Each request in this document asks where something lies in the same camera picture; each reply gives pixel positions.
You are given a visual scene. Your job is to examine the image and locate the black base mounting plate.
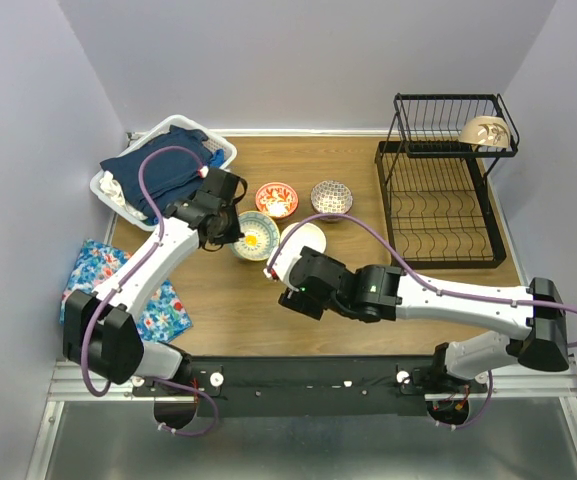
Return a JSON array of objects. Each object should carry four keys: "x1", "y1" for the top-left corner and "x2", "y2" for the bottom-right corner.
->
[{"x1": 133, "y1": 355, "x2": 486, "y2": 428}]

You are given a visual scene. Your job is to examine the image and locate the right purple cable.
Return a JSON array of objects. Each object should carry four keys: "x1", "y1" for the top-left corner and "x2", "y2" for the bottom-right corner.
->
[{"x1": 266, "y1": 213, "x2": 577, "y2": 431}]

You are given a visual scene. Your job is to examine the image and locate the beige bowl brown leaf pattern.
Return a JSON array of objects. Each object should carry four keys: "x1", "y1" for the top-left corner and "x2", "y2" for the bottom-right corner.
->
[{"x1": 458, "y1": 115, "x2": 511, "y2": 149}]

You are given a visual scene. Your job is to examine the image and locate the orange floral pattern bowl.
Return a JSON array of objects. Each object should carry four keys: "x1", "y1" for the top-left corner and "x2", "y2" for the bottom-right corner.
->
[{"x1": 255, "y1": 182, "x2": 299, "y2": 216}]

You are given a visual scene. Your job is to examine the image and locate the brown lattice pattern bowl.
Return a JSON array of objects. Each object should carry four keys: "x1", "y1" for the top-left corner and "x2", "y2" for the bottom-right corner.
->
[{"x1": 310, "y1": 180, "x2": 354, "y2": 214}]

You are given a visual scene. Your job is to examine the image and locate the black two-tier dish rack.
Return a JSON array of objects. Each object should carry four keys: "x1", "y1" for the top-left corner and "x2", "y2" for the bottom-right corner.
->
[{"x1": 375, "y1": 93, "x2": 520, "y2": 269}]

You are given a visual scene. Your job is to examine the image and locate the white crumpled cloth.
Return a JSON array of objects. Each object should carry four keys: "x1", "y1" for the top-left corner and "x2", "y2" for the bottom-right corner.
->
[{"x1": 99, "y1": 171, "x2": 147, "y2": 221}]

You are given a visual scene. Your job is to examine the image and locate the yellow patterned bowl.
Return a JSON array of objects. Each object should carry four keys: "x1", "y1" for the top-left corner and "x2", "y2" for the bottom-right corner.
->
[{"x1": 230, "y1": 211, "x2": 280, "y2": 262}]

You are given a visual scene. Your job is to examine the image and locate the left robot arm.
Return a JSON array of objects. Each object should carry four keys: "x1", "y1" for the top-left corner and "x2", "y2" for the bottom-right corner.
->
[{"x1": 63, "y1": 168, "x2": 248, "y2": 397}]

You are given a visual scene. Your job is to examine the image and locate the white ribbed bowl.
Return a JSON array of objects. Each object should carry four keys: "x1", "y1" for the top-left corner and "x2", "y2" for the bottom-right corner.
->
[{"x1": 280, "y1": 223, "x2": 327, "y2": 254}]

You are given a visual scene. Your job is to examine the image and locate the aluminium frame rail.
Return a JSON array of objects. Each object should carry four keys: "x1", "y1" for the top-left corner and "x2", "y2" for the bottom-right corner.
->
[{"x1": 28, "y1": 361, "x2": 577, "y2": 479}]

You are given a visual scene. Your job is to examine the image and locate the blue zigzag pattern bowl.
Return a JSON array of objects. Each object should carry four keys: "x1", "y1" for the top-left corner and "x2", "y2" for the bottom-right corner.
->
[{"x1": 315, "y1": 209, "x2": 349, "y2": 223}]

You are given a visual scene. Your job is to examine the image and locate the blue floral fabric bag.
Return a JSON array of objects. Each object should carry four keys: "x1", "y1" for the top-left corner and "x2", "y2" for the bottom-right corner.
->
[{"x1": 59, "y1": 239, "x2": 193, "y2": 343}]

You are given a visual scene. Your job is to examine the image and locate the dark blue folded garment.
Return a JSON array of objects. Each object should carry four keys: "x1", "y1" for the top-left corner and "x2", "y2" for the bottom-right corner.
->
[{"x1": 100, "y1": 126, "x2": 213, "y2": 219}]

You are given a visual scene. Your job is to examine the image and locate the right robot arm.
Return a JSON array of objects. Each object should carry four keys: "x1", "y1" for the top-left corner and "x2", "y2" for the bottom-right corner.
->
[{"x1": 265, "y1": 247, "x2": 569, "y2": 394}]

